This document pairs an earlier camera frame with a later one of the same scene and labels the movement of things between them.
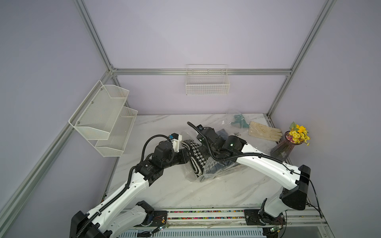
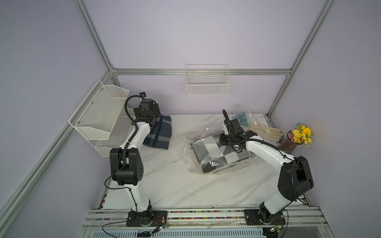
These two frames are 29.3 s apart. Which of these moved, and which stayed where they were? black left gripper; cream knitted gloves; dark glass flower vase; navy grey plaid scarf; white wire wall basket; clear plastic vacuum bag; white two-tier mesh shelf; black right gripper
Moved: black left gripper; black right gripper; navy grey plaid scarf; clear plastic vacuum bag
Stayed: dark glass flower vase; white two-tier mesh shelf; cream knitted gloves; white wire wall basket
